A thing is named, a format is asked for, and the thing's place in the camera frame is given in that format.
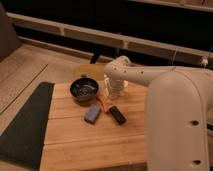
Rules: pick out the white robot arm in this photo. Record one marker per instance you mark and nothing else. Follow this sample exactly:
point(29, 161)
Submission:
point(176, 110)

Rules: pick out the dark ceramic bowl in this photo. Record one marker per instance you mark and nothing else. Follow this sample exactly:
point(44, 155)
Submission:
point(84, 89)

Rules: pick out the black table leg stand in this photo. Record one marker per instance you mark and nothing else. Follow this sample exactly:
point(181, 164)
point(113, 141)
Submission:
point(94, 58)

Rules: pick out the blue sponge block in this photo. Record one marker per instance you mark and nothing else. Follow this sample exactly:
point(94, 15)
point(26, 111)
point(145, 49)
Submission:
point(92, 114)

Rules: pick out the black rectangular block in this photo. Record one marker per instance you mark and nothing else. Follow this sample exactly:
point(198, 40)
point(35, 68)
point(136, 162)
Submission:
point(117, 115)

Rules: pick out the dark green floor mat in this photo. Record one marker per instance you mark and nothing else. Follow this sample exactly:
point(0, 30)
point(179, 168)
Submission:
point(22, 141)

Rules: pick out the grey sofa corner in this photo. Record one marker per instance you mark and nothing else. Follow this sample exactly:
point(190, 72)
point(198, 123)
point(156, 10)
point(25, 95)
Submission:
point(9, 40)

